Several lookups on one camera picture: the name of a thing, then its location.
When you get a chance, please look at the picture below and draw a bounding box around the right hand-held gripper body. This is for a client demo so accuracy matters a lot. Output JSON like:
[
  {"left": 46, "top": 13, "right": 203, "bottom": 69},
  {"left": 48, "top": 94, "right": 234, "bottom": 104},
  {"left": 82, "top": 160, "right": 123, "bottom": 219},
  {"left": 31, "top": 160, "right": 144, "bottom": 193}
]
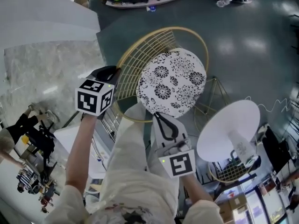
[{"left": 151, "top": 115, "right": 197, "bottom": 179}]

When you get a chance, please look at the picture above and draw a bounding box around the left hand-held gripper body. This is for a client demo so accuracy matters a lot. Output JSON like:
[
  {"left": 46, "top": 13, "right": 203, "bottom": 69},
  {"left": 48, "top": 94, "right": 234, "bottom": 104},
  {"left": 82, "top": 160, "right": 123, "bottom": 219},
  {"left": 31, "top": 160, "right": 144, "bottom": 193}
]
[{"left": 74, "top": 66, "right": 122, "bottom": 121}]

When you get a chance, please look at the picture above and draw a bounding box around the person's right forearm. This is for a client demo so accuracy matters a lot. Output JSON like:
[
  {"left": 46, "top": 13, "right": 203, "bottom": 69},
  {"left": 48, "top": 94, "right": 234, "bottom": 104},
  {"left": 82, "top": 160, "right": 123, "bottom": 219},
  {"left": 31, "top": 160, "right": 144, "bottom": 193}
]
[{"left": 181, "top": 173, "right": 212, "bottom": 205}]

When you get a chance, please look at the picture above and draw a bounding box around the person's left forearm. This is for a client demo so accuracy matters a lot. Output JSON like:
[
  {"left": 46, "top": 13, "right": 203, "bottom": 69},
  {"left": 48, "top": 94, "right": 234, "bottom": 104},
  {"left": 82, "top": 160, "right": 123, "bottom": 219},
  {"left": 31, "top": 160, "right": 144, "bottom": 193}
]
[{"left": 64, "top": 112, "right": 99, "bottom": 191}]

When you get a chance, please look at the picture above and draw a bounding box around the floral round seat cushion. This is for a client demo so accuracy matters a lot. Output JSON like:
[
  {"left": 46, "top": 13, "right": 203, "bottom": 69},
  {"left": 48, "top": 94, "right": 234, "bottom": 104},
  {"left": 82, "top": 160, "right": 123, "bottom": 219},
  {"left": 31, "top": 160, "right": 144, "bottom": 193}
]
[{"left": 136, "top": 47, "right": 207, "bottom": 119}]

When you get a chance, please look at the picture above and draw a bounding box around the person's white clothing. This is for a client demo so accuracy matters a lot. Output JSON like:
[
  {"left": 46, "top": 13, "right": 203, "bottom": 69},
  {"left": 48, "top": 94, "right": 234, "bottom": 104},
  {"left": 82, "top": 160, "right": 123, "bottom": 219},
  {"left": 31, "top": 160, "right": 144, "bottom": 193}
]
[{"left": 44, "top": 103, "right": 225, "bottom": 224}]

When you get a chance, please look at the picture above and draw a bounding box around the white round table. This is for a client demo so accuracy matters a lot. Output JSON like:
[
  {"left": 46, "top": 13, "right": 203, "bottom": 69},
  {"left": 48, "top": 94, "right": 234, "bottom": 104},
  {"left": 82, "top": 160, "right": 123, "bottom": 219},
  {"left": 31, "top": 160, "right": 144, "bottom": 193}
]
[{"left": 196, "top": 99, "right": 261, "bottom": 170}]

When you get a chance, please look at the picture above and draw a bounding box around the cardboard box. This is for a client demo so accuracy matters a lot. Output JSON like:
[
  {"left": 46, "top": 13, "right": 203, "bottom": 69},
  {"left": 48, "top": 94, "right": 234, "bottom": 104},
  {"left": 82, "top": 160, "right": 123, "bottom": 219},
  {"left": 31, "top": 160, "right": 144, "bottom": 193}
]
[{"left": 217, "top": 194, "right": 252, "bottom": 223}]

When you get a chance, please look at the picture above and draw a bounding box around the clear plastic water bottle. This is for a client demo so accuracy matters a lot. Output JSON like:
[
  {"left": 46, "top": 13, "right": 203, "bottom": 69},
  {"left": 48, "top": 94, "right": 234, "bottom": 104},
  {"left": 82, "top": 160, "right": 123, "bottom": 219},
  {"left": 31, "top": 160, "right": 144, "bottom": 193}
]
[{"left": 216, "top": 0, "right": 233, "bottom": 8}]

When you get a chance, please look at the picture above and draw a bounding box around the gold wire chair black grid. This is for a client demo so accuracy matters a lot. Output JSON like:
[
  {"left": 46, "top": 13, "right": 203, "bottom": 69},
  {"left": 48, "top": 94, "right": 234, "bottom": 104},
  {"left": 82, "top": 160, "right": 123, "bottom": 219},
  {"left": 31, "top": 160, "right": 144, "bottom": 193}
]
[{"left": 208, "top": 148, "right": 262, "bottom": 183}]

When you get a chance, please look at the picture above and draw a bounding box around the white cable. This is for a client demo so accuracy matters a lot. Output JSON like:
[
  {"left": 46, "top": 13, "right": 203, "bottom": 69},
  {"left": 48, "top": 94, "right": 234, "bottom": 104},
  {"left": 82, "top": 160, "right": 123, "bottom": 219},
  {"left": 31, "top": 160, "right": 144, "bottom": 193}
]
[{"left": 256, "top": 98, "right": 299, "bottom": 113}]

